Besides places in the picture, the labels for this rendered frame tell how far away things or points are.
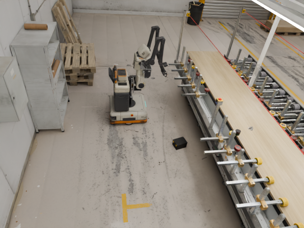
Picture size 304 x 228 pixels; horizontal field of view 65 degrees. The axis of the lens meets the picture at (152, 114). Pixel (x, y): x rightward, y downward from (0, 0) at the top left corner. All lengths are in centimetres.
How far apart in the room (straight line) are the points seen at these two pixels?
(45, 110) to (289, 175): 346
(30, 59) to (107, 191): 206
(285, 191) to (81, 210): 239
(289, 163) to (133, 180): 202
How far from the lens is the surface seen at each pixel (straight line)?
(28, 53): 361
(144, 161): 382
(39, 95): 394
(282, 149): 335
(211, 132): 346
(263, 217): 299
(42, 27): 398
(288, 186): 299
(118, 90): 393
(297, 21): 262
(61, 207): 348
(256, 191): 307
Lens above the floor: 296
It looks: 39 degrees down
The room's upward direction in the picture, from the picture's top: 6 degrees clockwise
